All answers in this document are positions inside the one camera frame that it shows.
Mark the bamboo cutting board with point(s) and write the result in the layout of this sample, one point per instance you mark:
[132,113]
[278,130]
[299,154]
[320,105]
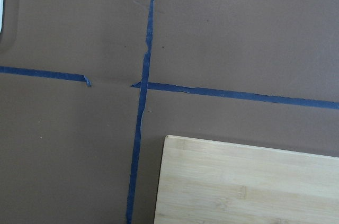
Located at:
[204,181]

